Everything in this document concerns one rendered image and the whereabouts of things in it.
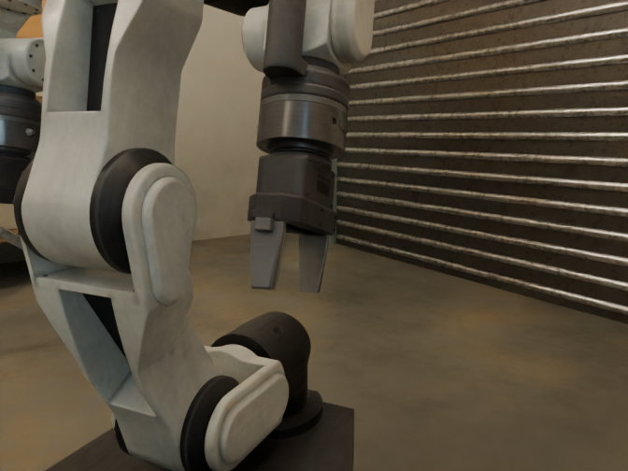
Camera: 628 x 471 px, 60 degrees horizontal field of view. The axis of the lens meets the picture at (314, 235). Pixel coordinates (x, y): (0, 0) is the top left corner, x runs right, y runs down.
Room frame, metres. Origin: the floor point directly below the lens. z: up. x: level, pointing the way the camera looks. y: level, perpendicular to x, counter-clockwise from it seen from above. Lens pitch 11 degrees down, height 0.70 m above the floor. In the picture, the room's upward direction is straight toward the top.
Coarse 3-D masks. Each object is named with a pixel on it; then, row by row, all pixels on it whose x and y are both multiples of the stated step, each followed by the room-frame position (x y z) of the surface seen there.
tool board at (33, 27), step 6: (42, 0) 3.02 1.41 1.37; (42, 6) 3.02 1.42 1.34; (42, 12) 3.02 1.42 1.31; (30, 18) 2.99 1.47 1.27; (36, 18) 3.00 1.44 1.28; (24, 24) 2.97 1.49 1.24; (30, 24) 2.99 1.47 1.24; (36, 24) 3.00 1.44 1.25; (24, 30) 2.97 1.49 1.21; (30, 30) 2.98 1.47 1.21; (36, 30) 3.00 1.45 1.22; (18, 36) 2.95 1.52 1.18; (24, 36) 2.97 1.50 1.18; (30, 36) 2.98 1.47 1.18; (36, 36) 3.00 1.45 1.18; (42, 36) 3.01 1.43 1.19
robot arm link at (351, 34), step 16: (336, 0) 0.54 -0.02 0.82; (352, 0) 0.54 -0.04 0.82; (368, 0) 0.58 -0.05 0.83; (336, 16) 0.54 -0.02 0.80; (352, 16) 0.54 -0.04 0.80; (368, 16) 0.57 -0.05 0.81; (336, 32) 0.54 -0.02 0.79; (352, 32) 0.54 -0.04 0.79; (368, 32) 0.57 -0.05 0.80; (336, 48) 0.55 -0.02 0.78; (352, 48) 0.54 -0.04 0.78; (368, 48) 0.57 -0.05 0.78
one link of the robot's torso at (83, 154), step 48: (48, 0) 0.67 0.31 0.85; (96, 0) 0.69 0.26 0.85; (144, 0) 0.61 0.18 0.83; (192, 0) 0.67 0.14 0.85; (48, 48) 0.65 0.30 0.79; (96, 48) 0.68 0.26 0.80; (144, 48) 0.63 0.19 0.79; (48, 96) 0.63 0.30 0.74; (96, 96) 0.67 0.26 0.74; (144, 96) 0.63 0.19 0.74; (48, 144) 0.61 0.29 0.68; (96, 144) 0.58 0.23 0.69; (144, 144) 0.63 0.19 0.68; (48, 192) 0.58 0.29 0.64; (96, 192) 0.56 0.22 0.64; (48, 240) 0.59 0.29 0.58; (96, 240) 0.55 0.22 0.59
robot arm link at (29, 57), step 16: (0, 48) 0.78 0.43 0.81; (16, 48) 0.76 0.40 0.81; (32, 48) 0.77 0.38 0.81; (0, 64) 0.77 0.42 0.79; (16, 64) 0.76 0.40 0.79; (32, 64) 0.76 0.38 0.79; (0, 80) 0.77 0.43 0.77; (16, 80) 0.77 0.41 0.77; (32, 80) 0.77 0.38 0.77; (0, 96) 0.76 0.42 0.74; (16, 96) 0.77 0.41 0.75; (32, 96) 0.80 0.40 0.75; (0, 112) 0.75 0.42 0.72; (16, 112) 0.76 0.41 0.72; (32, 112) 0.78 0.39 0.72
